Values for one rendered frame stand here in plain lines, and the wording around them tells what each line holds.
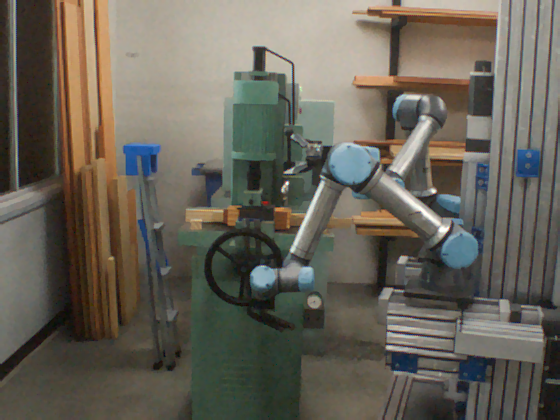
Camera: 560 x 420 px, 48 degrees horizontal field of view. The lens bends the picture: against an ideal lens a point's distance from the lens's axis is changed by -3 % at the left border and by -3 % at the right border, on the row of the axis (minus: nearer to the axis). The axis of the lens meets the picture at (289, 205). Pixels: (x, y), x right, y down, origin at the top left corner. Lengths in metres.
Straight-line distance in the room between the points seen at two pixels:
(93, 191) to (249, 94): 1.52
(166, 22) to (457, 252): 3.52
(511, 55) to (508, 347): 0.94
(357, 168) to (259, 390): 1.16
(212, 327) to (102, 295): 1.39
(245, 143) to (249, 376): 0.92
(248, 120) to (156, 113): 2.55
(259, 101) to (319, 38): 2.45
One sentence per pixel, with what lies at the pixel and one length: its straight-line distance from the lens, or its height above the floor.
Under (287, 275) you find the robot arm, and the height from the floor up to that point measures 0.89.
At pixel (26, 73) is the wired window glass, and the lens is 3.75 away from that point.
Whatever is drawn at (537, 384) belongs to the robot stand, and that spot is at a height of 0.46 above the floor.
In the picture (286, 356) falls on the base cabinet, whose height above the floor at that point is 0.41.
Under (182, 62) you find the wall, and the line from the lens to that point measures 4.98.
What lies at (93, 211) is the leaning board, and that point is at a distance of 3.76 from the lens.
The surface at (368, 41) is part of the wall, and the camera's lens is 4.93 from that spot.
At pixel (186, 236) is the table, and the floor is 0.88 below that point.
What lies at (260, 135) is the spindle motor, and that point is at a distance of 2.51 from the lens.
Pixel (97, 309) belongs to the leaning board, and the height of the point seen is 0.19.
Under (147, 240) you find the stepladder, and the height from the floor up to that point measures 0.69.
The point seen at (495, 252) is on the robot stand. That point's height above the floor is 0.92.
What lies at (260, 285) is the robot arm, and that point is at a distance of 1.93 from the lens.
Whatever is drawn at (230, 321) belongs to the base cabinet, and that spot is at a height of 0.54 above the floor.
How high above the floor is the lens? 1.41
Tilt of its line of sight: 9 degrees down
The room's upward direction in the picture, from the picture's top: 2 degrees clockwise
